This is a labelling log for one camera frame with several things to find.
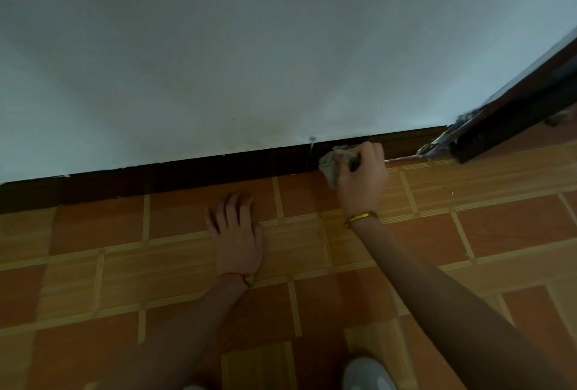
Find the person's right forearm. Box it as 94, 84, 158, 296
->
349, 218, 564, 390

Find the dark brown door frame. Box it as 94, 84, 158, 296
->
415, 36, 577, 165

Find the person's left hand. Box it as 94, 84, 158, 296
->
205, 192, 265, 288

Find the person's left forearm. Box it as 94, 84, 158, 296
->
97, 276, 254, 390

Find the grey cleaning cloth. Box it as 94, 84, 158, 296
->
318, 145, 361, 189

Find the dark brown wooden baseboard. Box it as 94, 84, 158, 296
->
0, 126, 451, 215

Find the person's right hand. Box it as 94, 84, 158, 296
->
336, 141, 389, 224

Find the gold bracelet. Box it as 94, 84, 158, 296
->
344, 210, 379, 229

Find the red string bracelet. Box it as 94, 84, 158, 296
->
218, 271, 256, 288

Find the white shoe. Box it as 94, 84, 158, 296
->
343, 357, 398, 390

